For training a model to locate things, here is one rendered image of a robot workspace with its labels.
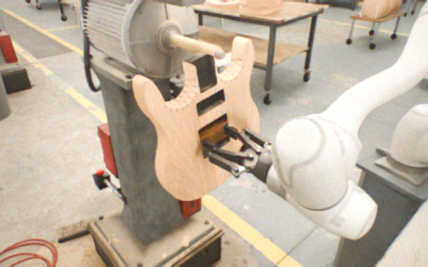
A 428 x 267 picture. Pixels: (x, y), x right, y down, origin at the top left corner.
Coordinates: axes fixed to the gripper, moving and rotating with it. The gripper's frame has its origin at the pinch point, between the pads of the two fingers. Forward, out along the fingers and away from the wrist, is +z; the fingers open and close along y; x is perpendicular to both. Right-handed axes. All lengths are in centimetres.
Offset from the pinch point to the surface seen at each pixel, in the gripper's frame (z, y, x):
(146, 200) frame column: 43, -10, -50
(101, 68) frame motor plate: 52, -5, 8
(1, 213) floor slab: 149, -68, -94
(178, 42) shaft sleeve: 19.2, 6.8, 19.6
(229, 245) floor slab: 33, 23, -110
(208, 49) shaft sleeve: 6.9, 7.2, 20.1
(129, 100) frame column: 42.1, -3.2, -2.6
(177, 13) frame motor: 26.3, 12.9, 25.0
